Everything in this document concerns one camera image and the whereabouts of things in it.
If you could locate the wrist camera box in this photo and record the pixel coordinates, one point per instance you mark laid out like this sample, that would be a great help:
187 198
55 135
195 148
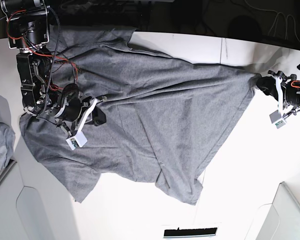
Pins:
77 141
277 119

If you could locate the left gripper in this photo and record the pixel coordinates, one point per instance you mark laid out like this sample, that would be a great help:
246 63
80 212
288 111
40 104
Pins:
279 86

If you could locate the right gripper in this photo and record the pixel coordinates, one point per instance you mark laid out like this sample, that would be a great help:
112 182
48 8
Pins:
71 113

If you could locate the grey t-shirt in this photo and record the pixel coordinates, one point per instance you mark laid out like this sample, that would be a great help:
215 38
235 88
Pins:
166 118

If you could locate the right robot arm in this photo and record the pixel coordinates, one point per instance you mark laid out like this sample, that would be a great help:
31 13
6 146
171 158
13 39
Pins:
28 30

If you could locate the white bin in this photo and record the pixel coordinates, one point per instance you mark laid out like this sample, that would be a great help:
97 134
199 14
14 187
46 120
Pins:
22 212
279 220

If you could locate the right white bin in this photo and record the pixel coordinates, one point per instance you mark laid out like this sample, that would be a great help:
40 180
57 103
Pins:
279 220

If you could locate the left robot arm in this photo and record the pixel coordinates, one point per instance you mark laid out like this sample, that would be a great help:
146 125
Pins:
294 110

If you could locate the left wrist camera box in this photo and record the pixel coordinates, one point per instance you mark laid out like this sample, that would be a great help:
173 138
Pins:
277 119

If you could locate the left white bin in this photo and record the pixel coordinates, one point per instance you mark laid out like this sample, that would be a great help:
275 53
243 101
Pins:
22 212

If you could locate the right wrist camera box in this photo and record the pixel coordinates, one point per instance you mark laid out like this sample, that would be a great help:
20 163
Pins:
77 141

